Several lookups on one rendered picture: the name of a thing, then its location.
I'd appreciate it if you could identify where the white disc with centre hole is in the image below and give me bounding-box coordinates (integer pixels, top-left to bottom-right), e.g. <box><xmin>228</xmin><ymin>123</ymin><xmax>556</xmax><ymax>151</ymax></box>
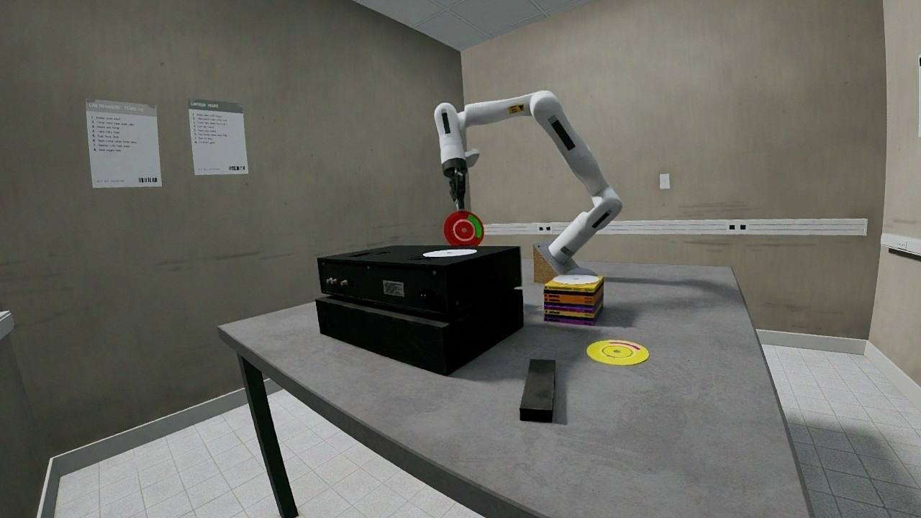
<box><xmin>553</xmin><ymin>275</ymin><xmax>599</xmax><ymax>285</ymax></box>
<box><xmin>423</xmin><ymin>250</ymin><xmax>477</xmax><ymax>257</ymax></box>

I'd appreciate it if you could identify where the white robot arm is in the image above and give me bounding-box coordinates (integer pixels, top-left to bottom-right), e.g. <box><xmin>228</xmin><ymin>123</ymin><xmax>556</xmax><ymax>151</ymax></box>
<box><xmin>435</xmin><ymin>91</ymin><xmax>622</xmax><ymax>263</ymax></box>

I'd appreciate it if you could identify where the black rectangular block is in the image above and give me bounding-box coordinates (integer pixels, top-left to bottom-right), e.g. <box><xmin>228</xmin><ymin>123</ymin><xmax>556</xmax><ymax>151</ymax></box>
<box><xmin>520</xmin><ymin>359</ymin><xmax>555</xmax><ymax>423</ymax></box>

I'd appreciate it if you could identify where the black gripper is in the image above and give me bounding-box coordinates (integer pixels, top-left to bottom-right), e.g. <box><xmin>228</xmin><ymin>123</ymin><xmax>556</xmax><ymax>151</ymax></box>
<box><xmin>442</xmin><ymin>158</ymin><xmax>468</xmax><ymax>212</ymax></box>

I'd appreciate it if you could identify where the black rectangular box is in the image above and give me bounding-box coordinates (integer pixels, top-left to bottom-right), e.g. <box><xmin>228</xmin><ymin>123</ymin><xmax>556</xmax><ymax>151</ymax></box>
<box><xmin>315</xmin><ymin>288</ymin><xmax>524</xmax><ymax>376</ymax></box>

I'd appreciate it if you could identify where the red cd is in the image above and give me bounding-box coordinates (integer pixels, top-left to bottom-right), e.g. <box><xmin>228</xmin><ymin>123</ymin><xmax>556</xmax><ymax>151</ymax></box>
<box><xmin>444</xmin><ymin>211</ymin><xmax>484</xmax><ymax>246</ymax></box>

